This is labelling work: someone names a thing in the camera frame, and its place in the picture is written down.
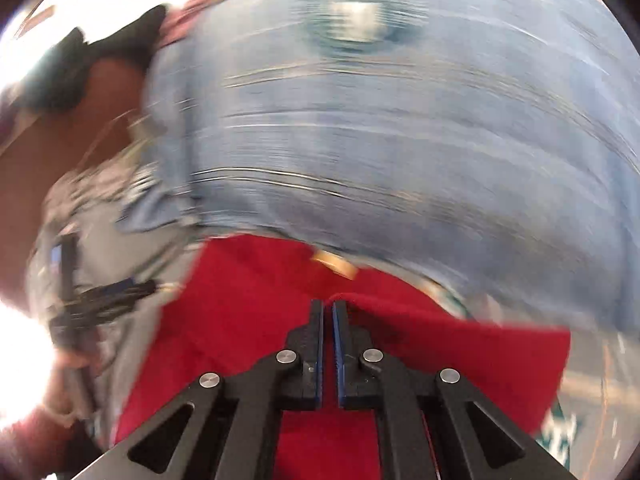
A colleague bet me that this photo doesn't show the black cloth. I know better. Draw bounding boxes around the black cloth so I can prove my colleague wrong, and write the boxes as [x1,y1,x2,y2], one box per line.
[20,5,168,111]

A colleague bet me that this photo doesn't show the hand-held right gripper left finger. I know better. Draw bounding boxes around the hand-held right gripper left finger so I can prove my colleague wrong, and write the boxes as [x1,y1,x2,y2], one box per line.
[75,299,325,480]

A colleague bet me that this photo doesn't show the blue plaid pillow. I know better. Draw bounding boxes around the blue plaid pillow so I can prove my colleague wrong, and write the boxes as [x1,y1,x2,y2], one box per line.
[117,0,640,321]

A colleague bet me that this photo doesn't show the maroon cloth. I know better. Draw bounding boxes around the maroon cloth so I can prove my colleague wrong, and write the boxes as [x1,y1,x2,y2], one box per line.
[160,0,273,47]

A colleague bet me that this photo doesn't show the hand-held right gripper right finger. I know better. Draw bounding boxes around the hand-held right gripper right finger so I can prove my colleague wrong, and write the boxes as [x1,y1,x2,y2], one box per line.
[332,299,581,480]

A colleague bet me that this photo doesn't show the red fleece garment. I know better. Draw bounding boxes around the red fleece garment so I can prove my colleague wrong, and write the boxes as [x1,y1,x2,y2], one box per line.
[112,234,572,480]

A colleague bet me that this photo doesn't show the grey printed blanket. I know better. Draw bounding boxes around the grey printed blanket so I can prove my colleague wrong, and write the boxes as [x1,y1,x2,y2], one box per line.
[25,160,640,480]

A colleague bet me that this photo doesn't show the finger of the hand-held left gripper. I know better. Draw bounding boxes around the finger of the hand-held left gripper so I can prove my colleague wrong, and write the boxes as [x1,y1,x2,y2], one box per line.
[75,280,157,313]
[50,235,80,311]

